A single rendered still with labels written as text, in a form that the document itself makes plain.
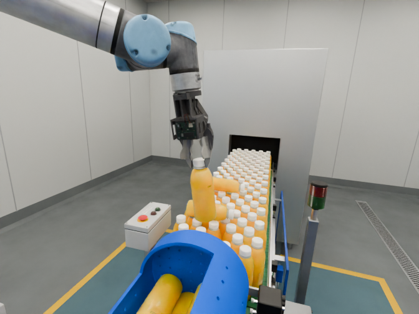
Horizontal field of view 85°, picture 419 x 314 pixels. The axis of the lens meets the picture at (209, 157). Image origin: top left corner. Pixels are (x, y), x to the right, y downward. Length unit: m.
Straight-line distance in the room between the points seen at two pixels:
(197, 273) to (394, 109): 4.61
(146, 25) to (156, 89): 5.03
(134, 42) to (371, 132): 4.70
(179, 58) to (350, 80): 4.34
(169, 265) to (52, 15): 0.61
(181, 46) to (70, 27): 0.23
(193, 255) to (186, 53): 0.51
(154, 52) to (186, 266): 0.54
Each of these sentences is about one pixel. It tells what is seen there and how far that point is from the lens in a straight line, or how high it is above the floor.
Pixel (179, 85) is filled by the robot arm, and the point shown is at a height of 1.59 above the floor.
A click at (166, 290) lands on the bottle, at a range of 0.63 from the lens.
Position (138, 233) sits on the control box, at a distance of 0.93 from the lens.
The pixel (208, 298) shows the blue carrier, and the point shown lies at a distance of 0.50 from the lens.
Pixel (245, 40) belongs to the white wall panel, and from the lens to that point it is 4.86.
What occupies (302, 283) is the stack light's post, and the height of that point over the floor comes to 0.79.
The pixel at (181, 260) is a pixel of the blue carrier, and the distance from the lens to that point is 0.69.
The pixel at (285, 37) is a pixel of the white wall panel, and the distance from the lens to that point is 4.79.
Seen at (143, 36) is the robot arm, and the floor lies 1.66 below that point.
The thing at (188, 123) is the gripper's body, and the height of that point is 1.51.
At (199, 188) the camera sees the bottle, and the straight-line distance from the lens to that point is 0.66.
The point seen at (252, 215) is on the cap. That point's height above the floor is 1.09.
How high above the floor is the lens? 1.57
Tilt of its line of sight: 15 degrees down
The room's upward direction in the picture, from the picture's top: 2 degrees clockwise
